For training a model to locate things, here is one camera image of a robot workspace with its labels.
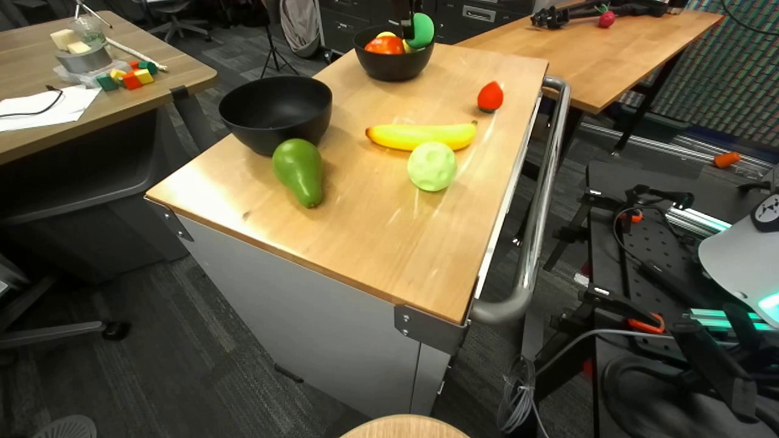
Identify clear plastic container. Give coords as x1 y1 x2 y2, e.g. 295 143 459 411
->
49 13 111 75

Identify black bowl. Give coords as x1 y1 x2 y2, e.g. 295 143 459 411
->
216 74 335 159
353 35 436 86

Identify yellow toy banana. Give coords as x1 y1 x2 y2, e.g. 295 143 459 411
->
362 119 479 154

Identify round wooden stool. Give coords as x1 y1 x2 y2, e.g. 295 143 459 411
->
339 411 475 438

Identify black office chair base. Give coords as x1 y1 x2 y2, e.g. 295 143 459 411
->
132 0 214 49

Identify orange handled clamp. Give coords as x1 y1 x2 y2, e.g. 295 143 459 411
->
625 310 670 339
613 207 647 230

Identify black clamp tool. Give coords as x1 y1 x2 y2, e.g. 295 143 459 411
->
531 0 679 32

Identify white cart with wooden top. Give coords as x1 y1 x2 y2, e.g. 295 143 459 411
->
144 38 571 422

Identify dark green toy pear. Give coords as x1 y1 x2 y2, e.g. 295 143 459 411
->
269 137 326 211

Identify pale green round fruit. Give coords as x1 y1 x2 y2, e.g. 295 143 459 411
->
404 139 459 195

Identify silver aluminium bar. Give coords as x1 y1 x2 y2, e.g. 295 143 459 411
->
662 203 735 238

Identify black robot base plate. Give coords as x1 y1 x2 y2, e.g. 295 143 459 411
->
583 156 779 438

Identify white paper sheets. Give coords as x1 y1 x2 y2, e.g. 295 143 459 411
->
0 82 105 133

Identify white plastic rod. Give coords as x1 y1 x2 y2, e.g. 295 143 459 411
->
101 35 169 74

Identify grey office chair base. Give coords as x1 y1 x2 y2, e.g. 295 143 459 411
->
0 251 132 352

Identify bright green ball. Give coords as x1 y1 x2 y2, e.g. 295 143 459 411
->
406 10 438 54

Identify small red ball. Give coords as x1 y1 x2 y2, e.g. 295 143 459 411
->
475 77 505 114

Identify silver cart handle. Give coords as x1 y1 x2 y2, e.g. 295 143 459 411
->
470 75 571 328

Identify wooden office desk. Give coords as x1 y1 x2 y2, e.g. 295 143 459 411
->
0 8 219 286
458 2 726 156

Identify red toy apple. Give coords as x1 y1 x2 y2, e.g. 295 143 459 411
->
362 35 409 58

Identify small orange object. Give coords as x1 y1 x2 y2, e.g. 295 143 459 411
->
710 149 743 173

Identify grey cable bundle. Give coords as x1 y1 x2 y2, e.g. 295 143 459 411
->
494 355 561 438

